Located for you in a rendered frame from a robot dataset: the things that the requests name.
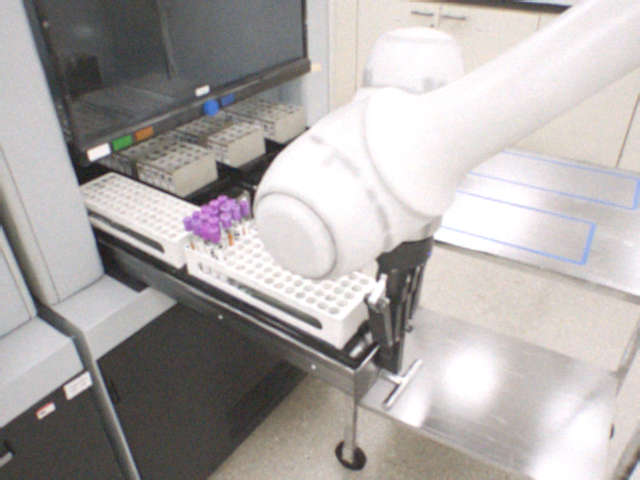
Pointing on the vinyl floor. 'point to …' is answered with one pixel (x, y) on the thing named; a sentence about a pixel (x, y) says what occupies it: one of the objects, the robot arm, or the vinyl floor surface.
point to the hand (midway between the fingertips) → (391, 350)
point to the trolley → (476, 419)
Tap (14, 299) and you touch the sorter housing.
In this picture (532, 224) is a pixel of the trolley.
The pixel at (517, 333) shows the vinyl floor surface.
